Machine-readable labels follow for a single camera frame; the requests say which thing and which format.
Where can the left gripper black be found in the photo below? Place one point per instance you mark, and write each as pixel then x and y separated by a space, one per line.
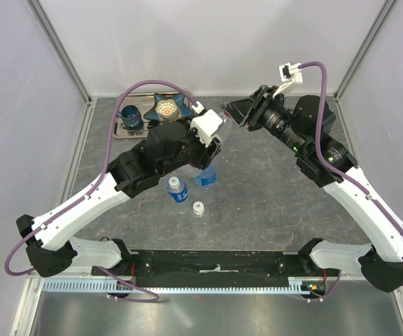
pixel 207 154

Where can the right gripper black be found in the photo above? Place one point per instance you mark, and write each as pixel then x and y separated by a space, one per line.
pixel 240 109

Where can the red label water bottle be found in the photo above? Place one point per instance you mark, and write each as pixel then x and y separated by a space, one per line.
pixel 224 132

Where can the blue cap water bottle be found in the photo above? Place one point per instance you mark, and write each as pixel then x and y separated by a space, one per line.
pixel 207 177

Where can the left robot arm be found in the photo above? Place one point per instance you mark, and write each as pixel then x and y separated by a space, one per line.
pixel 51 244

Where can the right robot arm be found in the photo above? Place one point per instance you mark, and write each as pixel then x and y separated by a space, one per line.
pixel 330 165

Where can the blue label small bottle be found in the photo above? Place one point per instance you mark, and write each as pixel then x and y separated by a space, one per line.
pixel 177 188

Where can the clear small bottle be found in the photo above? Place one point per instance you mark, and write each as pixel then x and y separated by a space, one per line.
pixel 200 220

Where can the blue star-shaped dish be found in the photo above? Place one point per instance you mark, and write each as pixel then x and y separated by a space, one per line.
pixel 178 98

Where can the small patterned bowl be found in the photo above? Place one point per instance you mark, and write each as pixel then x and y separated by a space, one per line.
pixel 167 109

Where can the metal tray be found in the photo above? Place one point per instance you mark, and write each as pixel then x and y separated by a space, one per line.
pixel 144 102

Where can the blue ceramic cup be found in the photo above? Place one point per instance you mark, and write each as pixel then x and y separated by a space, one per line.
pixel 132 120

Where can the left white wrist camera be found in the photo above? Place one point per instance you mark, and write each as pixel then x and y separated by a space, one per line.
pixel 207 126

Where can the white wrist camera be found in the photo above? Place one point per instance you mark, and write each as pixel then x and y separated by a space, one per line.
pixel 291 76
pixel 207 126

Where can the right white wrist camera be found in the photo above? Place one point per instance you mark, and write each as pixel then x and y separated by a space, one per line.
pixel 291 76

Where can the slotted cable duct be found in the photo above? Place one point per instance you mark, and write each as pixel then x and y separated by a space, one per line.
pixel 109 285

